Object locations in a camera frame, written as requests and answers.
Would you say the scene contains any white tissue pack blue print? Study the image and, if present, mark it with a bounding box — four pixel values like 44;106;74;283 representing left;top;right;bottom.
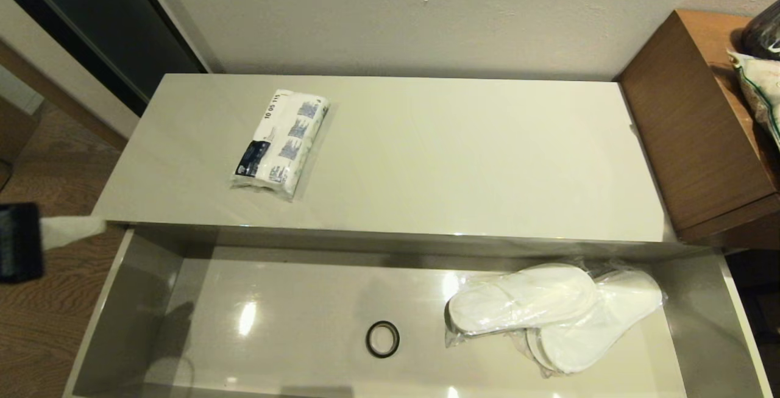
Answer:
230;88;331;202

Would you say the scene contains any glossy white drawer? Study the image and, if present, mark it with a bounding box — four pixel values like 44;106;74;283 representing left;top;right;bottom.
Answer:
61;227;775;398

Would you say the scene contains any white disposable slipper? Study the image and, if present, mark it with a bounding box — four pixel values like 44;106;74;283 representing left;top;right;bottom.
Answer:
539;271;664;374
526;328;558;375
448;264;599;336
445;300;488;339

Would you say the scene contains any brown box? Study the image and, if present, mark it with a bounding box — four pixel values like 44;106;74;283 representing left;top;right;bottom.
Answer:
0;98;38;167

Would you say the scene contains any brown wooden baseboard strip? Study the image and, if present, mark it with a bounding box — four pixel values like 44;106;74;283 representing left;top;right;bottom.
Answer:
0;41;127;152

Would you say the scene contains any dark door panel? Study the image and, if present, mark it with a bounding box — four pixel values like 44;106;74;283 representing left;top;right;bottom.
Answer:
0;0;208;117

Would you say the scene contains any glossy white cabinet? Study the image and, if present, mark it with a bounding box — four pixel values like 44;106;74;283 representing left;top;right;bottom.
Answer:
90;73;689;261

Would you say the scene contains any brown wooden side table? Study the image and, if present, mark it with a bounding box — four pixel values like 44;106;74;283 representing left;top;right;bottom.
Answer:
615;9;780;251

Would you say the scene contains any white bag green edge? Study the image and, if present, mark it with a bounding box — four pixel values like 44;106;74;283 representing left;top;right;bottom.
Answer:
728;49;780;149

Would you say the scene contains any dark plastic bag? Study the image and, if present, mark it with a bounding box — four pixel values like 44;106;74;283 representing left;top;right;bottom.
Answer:
742;1;780;60

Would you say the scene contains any white door frame strip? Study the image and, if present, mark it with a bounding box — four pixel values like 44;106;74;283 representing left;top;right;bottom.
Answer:
128;0;223;74

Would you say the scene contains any black ring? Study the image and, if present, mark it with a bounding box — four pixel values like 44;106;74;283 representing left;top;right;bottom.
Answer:
366;321;401;359

